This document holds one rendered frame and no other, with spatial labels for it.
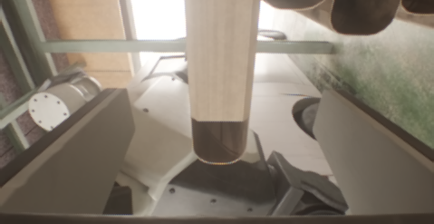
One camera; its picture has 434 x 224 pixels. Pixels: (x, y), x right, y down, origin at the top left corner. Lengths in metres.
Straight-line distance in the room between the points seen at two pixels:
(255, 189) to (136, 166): 0.18
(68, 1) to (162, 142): 2.86
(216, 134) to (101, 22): 2.79
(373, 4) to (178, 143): 0.24
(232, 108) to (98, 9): 2.83
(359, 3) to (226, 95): 0.13
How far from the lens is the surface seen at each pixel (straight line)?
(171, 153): 0.29
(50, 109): 0.42
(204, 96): 0.15
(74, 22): 3.12
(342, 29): 0.19
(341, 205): 0.49
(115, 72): 3.11
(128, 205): 0.28
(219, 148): 0.21
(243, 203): 0.36
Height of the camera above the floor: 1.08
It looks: 1 degrees down
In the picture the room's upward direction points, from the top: 90 degrees counter-clockwise
